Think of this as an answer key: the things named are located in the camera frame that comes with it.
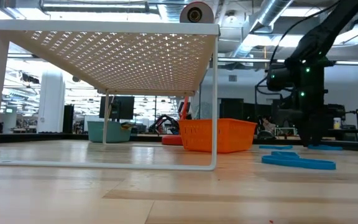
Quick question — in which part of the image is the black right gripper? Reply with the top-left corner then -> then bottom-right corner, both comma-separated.
277,105 -> 326,147

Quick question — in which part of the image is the orange plastic basket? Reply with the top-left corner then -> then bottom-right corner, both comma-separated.
178,118 -> 258,154

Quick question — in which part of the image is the teal plastic basket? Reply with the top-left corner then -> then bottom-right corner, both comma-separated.
87,121 -> 132,144

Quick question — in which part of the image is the red desk lamp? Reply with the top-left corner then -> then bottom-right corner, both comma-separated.
162,1 -> 214,146

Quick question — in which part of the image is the black equipment cabinet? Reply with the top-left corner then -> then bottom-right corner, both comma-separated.
324,104 -> 346,130

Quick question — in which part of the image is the person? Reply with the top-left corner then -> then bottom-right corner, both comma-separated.
260,116 -> 275,134

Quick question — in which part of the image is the long ceiling strip light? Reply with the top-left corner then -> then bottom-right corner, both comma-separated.
218,57 -> 358,66

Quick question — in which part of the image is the black computer monitor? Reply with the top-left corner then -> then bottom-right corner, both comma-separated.
99,95 -> 135,121

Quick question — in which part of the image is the white perforated metal shelf riser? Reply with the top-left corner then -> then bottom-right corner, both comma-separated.
0,17 -> 221,172

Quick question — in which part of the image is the black tall cabinet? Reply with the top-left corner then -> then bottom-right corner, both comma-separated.
62,105 -> 75,134

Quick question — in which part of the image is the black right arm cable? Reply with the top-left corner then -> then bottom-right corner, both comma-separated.
268,0 -> 343,72

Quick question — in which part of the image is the silver ceiling air duct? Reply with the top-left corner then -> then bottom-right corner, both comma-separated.
228,0 -> 295,60

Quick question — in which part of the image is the black aluminium table frame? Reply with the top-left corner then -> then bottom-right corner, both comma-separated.
0,133 -> 358,151

